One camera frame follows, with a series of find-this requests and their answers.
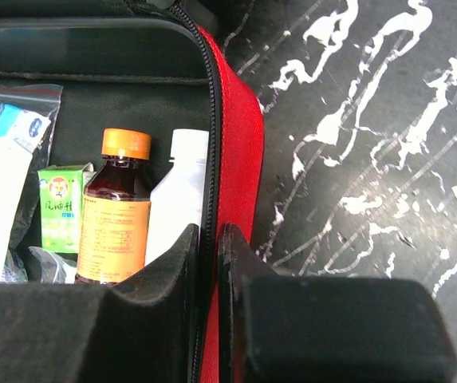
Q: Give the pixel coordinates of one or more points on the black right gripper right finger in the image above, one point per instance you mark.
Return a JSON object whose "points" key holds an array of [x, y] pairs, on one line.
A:
{"points": [[278, 328]]}

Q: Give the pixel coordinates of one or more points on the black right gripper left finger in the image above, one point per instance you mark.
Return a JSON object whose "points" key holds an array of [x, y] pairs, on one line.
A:
{"points": [[140, 330]]}

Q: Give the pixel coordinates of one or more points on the clear bag blue mask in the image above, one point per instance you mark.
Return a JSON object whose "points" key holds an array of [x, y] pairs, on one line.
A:
{"points": [[54, 268]]}

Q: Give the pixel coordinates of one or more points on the white plastic bottle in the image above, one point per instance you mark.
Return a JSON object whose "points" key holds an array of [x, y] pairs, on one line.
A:
{"points": [[177, 200]]}

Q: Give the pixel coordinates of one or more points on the brown bottle orange cap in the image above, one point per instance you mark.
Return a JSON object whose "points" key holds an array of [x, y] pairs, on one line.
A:
{"points": [[115, 210]]}

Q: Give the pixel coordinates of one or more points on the small green medicine box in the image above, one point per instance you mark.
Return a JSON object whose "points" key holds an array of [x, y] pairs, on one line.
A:
{"points": [[61, 195]]}

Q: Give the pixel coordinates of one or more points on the clear bag blue bandage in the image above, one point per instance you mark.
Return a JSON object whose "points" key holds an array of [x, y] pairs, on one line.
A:
{"points": [[28, 115]]}

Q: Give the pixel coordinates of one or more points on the red black medicine case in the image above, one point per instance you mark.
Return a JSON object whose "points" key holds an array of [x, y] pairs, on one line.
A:
{"points": [[147, 61]]}

